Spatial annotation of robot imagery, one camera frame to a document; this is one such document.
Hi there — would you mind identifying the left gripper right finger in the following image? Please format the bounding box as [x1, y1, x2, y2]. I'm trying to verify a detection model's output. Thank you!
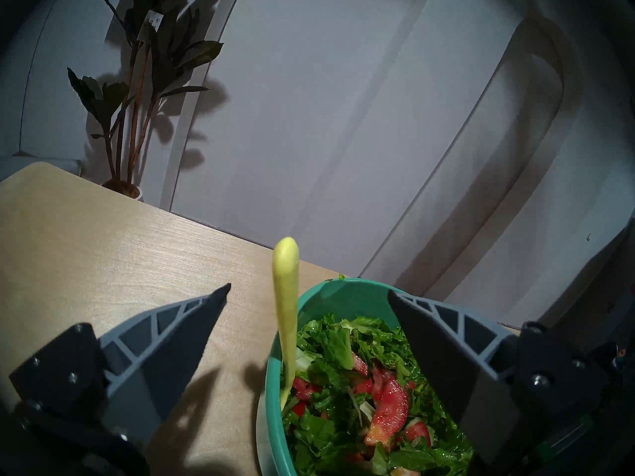
[387, 289, 613, 466]

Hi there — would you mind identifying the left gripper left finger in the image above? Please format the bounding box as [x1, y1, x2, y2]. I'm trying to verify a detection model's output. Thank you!
[9, 283, 232, 446]

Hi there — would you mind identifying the green plastic salad bowl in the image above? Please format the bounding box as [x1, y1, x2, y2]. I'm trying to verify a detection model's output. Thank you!
[256, 278, 477, 476]

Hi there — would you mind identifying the yellow plastic utensil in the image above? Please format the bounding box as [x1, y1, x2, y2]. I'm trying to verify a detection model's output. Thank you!
[272, 237, 300, 411]

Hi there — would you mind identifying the mixed lettuce tomato salad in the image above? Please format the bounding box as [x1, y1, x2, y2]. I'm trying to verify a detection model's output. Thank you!
[281, 314, 474, 476]

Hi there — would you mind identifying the tall potted plant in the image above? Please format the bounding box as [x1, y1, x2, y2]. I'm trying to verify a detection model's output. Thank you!
[67, 0, 224, 201]

